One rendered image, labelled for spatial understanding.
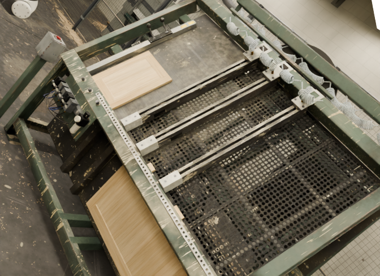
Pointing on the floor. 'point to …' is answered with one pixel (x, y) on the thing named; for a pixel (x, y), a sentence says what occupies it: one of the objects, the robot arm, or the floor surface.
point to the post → (18, 86)
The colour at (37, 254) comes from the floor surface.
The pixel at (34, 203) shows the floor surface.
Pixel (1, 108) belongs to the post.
